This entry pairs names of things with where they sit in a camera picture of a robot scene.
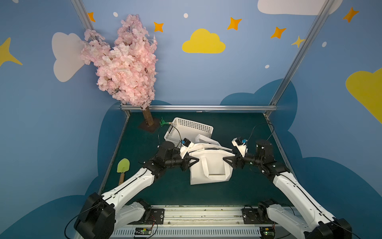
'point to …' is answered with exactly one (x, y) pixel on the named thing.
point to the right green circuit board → (268, 232)
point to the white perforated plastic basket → (180, 128)
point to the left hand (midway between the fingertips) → (198, 157)
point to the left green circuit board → (143, 231)
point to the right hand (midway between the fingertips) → (230, 151)
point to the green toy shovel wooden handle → (123, 166)
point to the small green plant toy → (163, 122)
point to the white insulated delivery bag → (211, 167)
